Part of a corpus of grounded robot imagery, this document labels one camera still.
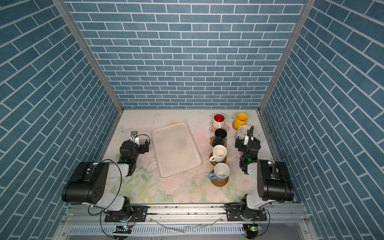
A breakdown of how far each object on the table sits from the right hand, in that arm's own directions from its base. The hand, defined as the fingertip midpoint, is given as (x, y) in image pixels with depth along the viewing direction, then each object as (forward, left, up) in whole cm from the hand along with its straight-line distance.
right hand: (248, 138), depth 93 cm
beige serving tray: (-7, +47, -10) cm, 48 cm away
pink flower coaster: (+12, +22, -8) cm, 27 cm away
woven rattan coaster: (+15, +6, -8) cm, 18 cm away
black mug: (+4, +17, -6) cm, 18 cm away
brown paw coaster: (+4, +23, -9) cm, 25 cm away
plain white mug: (-10, +18, -3) cm, 21 cm away
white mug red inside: (+15, +18, -3) cm, 24 cm away
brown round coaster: (-15, +20, -9) cm, 26 cm away
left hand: (-6, +66, -1) cm, 67 cm away
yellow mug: (+17, +2, -1) cm, 17 cm away
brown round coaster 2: (-26, +18, -10) cm, 33 cm away
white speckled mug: (+5, +2, -2) cm, 6 cm away
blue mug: (-21, +16, -7) cm, 27 cm away
